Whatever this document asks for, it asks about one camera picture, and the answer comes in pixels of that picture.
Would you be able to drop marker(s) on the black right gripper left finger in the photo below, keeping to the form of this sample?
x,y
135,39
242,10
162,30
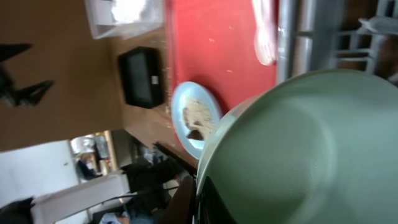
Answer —
x,y
182,206

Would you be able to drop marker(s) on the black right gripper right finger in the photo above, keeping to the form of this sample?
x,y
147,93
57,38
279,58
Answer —
x,y
211,208

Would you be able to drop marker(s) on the green small plate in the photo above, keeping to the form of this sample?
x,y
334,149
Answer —
x,y
318,148

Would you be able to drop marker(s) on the white plastic fork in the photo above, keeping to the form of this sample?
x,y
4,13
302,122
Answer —
x,y
265,43

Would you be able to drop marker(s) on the white napkin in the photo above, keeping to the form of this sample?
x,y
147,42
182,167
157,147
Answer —
x,y
133,11

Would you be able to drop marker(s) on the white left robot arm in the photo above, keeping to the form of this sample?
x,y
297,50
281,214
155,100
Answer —
x,y
54,207

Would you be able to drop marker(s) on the grey dishwasher rack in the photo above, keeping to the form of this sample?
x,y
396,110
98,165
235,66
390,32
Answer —
x,y
322,34

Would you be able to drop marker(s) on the clear plastic waste bin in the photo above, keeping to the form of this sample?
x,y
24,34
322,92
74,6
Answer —
x,y
102,24

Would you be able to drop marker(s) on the brown food scraps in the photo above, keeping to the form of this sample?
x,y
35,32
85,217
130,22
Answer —
x,y
198,120

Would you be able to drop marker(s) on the light blue dinner plate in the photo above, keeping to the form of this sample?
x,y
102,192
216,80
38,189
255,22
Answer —
x,y
183,93

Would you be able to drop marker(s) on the black plastic tray bin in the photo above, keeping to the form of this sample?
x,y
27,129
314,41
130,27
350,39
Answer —
x,y
140,72

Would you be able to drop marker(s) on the red serving tray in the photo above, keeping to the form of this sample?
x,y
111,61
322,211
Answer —
x,y
211,42

